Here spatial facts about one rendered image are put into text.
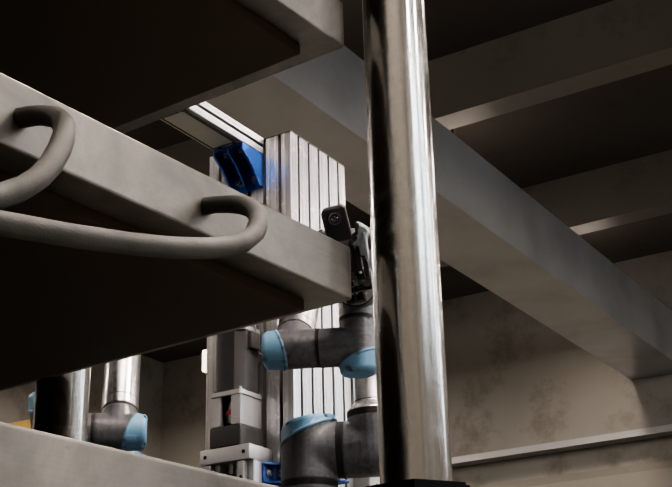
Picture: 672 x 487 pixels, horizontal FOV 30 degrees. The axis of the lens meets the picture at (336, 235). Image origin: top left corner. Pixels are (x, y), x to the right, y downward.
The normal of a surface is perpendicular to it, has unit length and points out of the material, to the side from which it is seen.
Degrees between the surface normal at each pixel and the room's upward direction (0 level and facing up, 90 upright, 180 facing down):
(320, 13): 90
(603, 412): 90
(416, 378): 90
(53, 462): 90
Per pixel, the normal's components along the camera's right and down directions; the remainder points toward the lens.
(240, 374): 0.22, -0.37
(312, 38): 0.03, 0.92
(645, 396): -0.54, -0.31
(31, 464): 0.81, -0.24
